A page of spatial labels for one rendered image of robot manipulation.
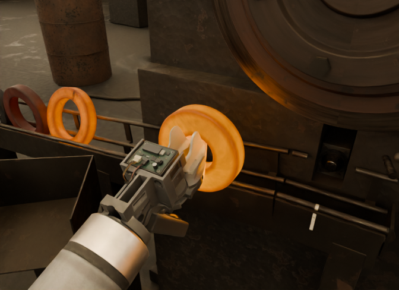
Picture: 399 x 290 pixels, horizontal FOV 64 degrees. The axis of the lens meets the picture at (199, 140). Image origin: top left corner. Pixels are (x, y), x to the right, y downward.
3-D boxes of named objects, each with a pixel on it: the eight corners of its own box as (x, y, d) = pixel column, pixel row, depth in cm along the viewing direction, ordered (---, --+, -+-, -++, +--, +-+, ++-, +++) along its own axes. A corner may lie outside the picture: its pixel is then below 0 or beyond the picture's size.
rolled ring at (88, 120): (41, 94, 99) (50, 94, 102) (52, 153, 99) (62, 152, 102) (81, 79, 89) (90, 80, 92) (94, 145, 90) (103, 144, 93)
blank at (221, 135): (162, 98, 57) (151, 105, 54) (244, 108, 50) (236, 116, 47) (173, 173, 64) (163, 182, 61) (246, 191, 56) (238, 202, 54)
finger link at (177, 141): (198, 110, 51) (167, 150, 46) (203, 137, 55) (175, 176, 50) (182, 106, 53) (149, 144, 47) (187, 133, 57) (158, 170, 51)
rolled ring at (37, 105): (28, 87, 93) (38, 83, 96) (-6, 86, 102) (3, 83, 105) (51, 144, 101) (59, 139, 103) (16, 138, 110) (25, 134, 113)
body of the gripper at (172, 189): (188, 148, 43) (135, 221, 36) (197, 188, 49) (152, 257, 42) (143, 134, 46) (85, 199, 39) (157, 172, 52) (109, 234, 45)
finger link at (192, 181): (212, 158, 50) (183, 202, 44) (214, 164, 51) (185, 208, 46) (186, 150, 52) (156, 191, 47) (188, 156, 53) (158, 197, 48)
